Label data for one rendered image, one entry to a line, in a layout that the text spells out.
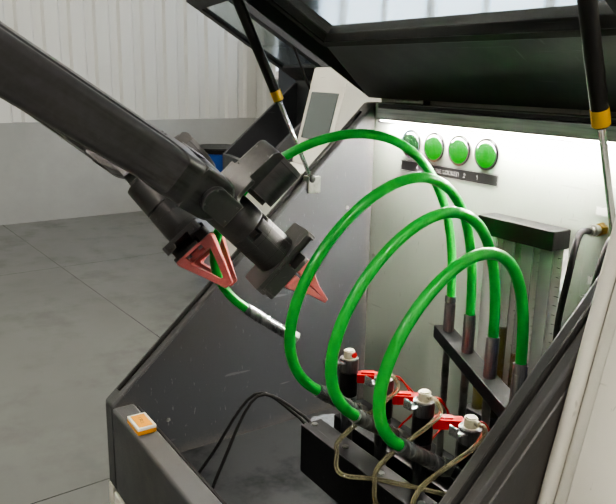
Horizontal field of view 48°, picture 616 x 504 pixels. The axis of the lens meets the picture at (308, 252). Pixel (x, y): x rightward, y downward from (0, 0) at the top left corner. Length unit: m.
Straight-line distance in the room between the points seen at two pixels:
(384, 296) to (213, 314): 0.35
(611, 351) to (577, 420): 0.08
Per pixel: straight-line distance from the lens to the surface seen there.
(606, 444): 0.76
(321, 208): 1.31
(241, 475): 1.25
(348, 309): 0.78
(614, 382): 0.75
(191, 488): 1.00
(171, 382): 1.26
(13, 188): 7.48
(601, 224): 1.02
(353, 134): 1.02
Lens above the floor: 1.50
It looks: 14 degrees down
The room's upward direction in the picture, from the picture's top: 1 degrees clockwise
